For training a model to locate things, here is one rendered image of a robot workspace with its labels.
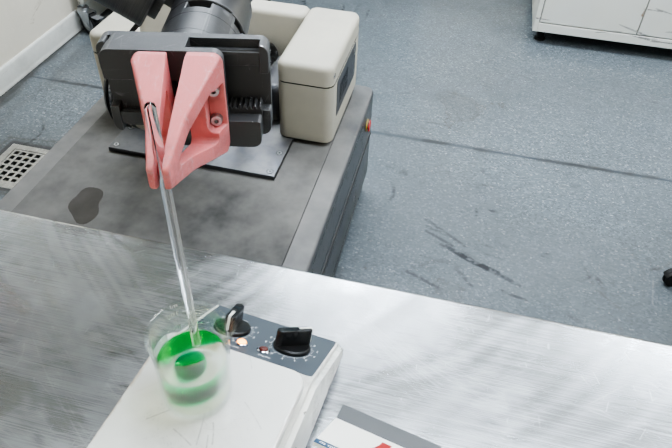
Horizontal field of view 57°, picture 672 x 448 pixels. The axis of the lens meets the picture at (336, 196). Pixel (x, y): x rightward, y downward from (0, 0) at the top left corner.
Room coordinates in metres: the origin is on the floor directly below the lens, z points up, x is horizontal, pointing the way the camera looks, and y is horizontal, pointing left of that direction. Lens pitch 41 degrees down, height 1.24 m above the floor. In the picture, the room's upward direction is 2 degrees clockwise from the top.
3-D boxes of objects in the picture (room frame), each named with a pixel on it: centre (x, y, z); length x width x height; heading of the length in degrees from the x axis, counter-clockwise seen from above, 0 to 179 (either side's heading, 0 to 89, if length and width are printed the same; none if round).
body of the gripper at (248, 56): (0.36, 0.10, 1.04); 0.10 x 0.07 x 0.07; 92
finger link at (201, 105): (0.29, 0.10, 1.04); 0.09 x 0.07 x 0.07; 2
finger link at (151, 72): (0.29, 0.08, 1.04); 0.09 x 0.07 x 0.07; 2
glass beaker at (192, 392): (0.24, 0.09, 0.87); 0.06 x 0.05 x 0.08; 101
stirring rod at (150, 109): (0.25, 0.09, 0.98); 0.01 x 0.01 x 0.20
